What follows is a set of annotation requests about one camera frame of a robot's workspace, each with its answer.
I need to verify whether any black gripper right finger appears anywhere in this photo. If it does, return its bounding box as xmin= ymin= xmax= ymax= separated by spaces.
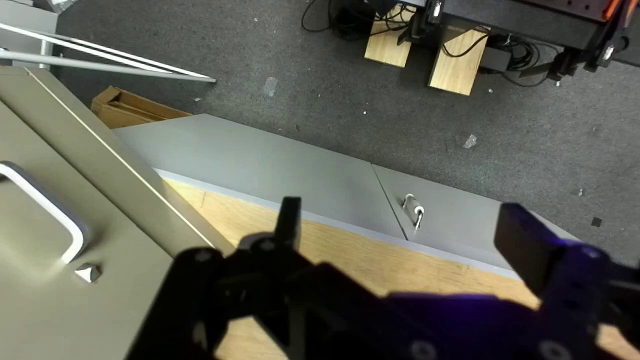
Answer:
xmin=494 ymin=202 xmax=640 ymax=360

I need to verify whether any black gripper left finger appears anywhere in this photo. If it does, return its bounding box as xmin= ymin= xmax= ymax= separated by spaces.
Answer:
xmin=126 ymin=193 xmax=377 ymax=360

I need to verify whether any grey upper drawer front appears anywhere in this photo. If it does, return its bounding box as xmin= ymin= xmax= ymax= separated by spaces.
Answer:
xmin=0 ymin=65 xmax=228 ymax=360

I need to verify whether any grey cabinet with wooden top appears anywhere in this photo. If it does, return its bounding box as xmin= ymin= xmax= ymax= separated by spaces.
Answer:
xmin=114 ymin=112 xmax=640 ymax=360

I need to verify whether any brown cardboard box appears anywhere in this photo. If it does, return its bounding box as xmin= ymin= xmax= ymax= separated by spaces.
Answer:
xmin=91 ymin=86 xmax=186 ymax=127

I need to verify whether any right wooden block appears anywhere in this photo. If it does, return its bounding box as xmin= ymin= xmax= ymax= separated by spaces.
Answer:
xmin=431 ymin=27 xmax=488 ymax=95

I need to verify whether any wooden block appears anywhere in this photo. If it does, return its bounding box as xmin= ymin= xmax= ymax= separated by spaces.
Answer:
xmin=364 ymin=3 xmax=416 ymax=67
xmin=431 ymin=27 xmax=488 ymax=95

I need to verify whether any left wooden block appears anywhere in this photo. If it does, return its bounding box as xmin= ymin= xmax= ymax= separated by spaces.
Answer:
xmin=364 ymin=3 xmax=416 ymax=67

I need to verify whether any silver cabinet door handle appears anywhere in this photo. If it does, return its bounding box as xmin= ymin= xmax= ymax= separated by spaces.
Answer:
xmin=403 ymin=193 xmax=427 ymax=230

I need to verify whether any silver drawer handle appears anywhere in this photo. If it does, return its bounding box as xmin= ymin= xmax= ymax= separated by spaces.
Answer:
xmin=0 ymin=160 xmax=91 ymax=264

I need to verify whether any black equipment base with cables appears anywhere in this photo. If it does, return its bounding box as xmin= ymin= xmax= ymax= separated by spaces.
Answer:
xmin=322 ymin=0 xmax=640 ymax=77

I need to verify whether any white metal frame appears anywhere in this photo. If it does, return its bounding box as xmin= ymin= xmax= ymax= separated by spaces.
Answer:
xmin=0 ymin=24 xmax=216 ymax=84

